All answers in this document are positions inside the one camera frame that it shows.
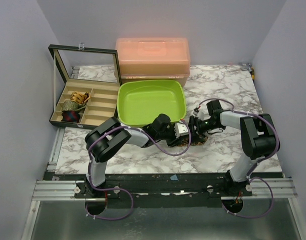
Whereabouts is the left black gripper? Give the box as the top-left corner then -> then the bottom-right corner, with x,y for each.
156,123 -> 183,148

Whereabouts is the floral patterned tie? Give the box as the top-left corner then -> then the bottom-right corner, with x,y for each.
177,135 -> 208,147

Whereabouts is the green plastic tray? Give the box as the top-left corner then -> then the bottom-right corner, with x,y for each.
117,80 -> 187,127

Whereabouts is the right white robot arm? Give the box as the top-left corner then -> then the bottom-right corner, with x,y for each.
189,98 -> 280,196

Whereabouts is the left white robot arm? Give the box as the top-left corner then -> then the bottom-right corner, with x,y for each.
85,113 -> 192,198

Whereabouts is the yellow clamp at corner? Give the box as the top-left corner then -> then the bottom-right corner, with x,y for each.
250,68 -> 255,81

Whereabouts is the orange translucent storage box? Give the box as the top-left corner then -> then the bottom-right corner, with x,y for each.
115,37 -> 190,86

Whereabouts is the yellow rolled tie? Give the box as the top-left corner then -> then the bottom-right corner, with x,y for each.
70,91 -> 91,105

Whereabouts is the red navy rolled tie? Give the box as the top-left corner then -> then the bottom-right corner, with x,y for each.
61,110 -> 81,123

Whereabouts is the black tie organizer case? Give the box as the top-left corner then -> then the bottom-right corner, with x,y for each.
48,43 -> 122,130

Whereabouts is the grey-green rolled tie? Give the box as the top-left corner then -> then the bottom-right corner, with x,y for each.
61,100 -> 86,113

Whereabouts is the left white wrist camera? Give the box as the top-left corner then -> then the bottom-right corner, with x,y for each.
174,122 -> 189,138

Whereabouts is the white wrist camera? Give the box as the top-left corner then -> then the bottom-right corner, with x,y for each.
193,106 -> 205,120
174,122 -> 189,138

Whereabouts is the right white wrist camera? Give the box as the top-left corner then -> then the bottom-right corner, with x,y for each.
193,106 -> 205,120

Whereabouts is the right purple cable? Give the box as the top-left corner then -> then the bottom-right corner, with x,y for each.
197,98 -> 281,219

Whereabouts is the purple cable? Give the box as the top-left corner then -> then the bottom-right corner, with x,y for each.
85,119 -> 192,221
197,98 -> 281,219

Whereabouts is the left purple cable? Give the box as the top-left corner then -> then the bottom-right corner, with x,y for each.
85,119 -> 192,221

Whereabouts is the black mounting base rail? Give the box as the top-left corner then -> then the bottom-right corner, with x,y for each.
44,172 -> 291,214

